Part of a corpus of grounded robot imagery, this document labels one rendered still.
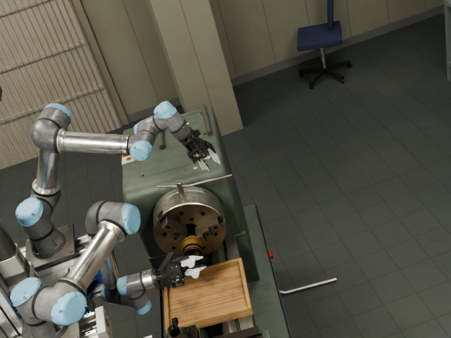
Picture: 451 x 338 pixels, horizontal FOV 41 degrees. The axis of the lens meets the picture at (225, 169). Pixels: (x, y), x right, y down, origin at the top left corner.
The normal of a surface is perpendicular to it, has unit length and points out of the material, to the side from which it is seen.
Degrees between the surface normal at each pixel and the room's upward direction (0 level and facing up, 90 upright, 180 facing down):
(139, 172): 0
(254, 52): 90
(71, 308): 91
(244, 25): 90
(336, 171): 0
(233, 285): 0
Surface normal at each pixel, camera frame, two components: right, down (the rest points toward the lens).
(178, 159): -0.25, -0.79
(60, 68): 0.24, 0.52
